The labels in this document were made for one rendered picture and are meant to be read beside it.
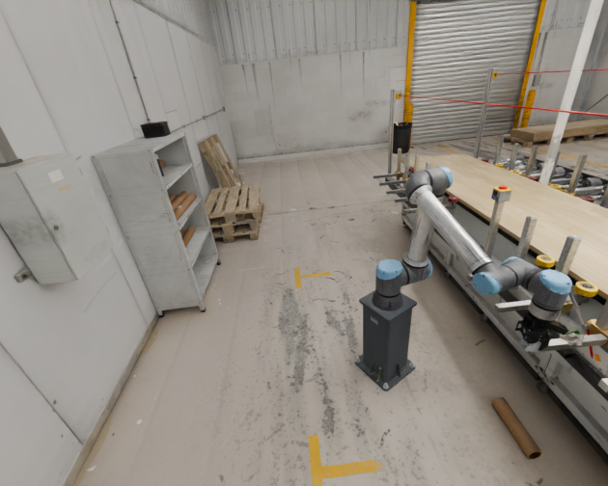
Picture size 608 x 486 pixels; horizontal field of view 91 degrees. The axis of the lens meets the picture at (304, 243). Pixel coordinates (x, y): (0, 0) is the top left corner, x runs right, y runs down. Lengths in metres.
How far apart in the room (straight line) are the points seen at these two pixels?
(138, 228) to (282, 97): 6.53
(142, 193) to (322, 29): 7.03
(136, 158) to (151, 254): 0.81
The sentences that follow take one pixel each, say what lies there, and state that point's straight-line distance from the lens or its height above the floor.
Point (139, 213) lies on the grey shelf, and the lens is 2.74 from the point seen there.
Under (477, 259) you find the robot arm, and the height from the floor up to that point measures 1.21.
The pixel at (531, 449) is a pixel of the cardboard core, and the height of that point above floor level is 0.07.
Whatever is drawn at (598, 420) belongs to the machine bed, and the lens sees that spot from 2.36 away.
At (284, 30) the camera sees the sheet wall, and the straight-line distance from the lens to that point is 8.77.
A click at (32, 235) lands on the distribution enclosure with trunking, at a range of 1.98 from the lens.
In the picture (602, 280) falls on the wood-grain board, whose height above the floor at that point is 0.90.
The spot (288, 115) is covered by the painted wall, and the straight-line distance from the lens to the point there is 8.71.
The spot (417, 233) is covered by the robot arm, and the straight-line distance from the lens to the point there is 1.76.
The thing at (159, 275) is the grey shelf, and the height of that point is 0.48.
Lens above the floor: 1.87
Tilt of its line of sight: 28 degrees down
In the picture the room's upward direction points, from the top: 6 degrees counter-clockwise
